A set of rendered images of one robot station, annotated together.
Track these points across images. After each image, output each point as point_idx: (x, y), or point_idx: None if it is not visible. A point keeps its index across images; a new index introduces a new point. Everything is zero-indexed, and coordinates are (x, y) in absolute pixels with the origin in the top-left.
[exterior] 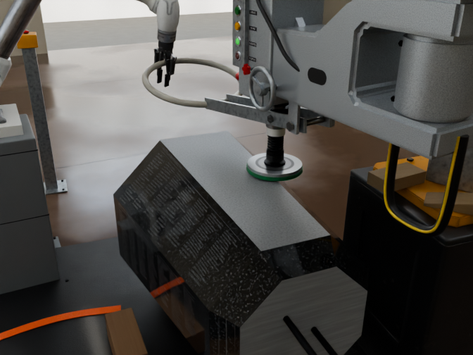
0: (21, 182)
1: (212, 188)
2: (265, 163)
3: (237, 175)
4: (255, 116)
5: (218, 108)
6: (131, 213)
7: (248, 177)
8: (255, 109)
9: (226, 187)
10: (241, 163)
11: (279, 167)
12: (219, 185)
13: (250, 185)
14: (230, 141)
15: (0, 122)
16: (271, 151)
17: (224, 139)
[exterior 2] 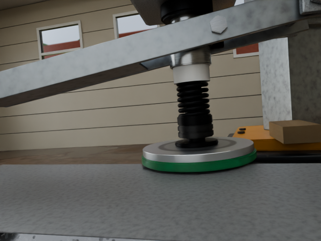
0: None
1: (212, 225)
2: (195, 145)
3: (175, 183)
4: (157, 46)
5: (15, 84)
6: None
7: (201, 177)
8: (158, 28)
9: (230, 205)
10: (128, 173)
11: (222, 143)
12: (202, 212)
13: (244, 181)
14: (35, 167)
15: None
16: (200, 114)
17: (17, 169)
